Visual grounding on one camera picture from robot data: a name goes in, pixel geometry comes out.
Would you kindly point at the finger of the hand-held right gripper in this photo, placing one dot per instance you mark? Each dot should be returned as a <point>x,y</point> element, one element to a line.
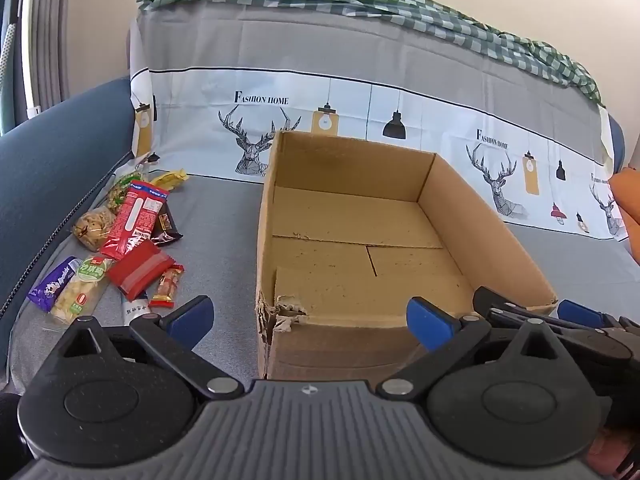
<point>580,312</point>
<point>500,310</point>

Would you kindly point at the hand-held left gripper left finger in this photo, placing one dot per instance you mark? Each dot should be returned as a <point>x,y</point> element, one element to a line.
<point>192,316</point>

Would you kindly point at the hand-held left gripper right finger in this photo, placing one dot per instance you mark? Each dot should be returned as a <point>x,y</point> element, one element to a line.
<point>430,322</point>

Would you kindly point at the small red yellow candy bar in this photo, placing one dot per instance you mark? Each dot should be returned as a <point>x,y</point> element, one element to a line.
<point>167,287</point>

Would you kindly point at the cardboard box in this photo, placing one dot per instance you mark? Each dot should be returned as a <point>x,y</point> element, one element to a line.
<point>350,260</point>

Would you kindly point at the clear cracker packet green label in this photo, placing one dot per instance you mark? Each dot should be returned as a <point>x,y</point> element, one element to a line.
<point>80,292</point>

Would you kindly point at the person's right hand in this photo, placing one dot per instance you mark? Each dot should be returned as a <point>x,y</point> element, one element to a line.
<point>612,452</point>

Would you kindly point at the white snack packet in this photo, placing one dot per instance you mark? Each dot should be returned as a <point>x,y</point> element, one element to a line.
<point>135,310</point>

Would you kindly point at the square red snack packet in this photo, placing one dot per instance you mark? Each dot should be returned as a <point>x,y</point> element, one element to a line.
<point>140,270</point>

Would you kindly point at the dark brown snack packet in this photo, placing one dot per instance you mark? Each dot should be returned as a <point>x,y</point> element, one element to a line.
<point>166,230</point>

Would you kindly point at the long red snack packet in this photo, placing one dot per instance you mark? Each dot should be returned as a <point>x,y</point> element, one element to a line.
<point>135,220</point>

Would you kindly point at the orange cushion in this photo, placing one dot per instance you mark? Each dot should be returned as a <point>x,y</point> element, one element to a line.
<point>631,200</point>

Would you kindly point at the yellow snack packet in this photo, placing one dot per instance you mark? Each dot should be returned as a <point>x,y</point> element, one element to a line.
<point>170,179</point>

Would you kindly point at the green nut packet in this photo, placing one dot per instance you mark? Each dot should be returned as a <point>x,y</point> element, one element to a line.
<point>122,192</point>

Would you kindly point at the purple snack packet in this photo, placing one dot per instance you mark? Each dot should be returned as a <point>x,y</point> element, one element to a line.
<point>50,287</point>

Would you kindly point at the grey deer print sofa cover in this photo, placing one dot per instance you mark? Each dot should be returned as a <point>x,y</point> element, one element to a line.
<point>300,45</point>

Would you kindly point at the grey curtain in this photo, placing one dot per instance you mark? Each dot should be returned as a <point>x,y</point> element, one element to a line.
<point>50,35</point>

